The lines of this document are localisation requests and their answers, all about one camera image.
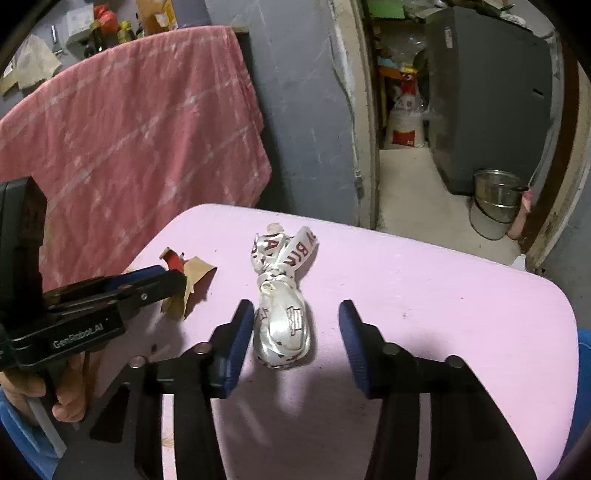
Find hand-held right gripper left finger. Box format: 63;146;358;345
53;299;256;480

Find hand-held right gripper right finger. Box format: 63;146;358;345
338;299;539;480

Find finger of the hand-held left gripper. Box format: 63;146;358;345
115;270;188;320
104;265;170;291

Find brown paper wrapper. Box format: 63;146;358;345
159;247;218;320

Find knotted white plastic bag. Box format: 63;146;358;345
249;223;321;370

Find person's left forearm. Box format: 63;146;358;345
0;396;62;477

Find person's left hand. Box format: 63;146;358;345
0;355;92;423

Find pink table cover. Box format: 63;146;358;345
117;203;581;480

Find pink hanging cloth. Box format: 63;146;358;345
0;25;272;297

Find metal bucket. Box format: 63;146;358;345
468;196;520;241

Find beige crumpled paper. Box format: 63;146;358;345
0;34;64;96

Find pink plastic item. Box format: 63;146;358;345
507;193;533;241

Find metal pot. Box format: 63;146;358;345
473;169;530;209

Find white small box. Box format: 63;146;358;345
65;9;99;57

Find white sack with red label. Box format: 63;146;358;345
385;90;431;150

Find yellowish cardboard box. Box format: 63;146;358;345
136;0;179;36

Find grey refrigerator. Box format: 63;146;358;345
425;6;555;196

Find wooden door frame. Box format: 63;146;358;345
330;0;591;274

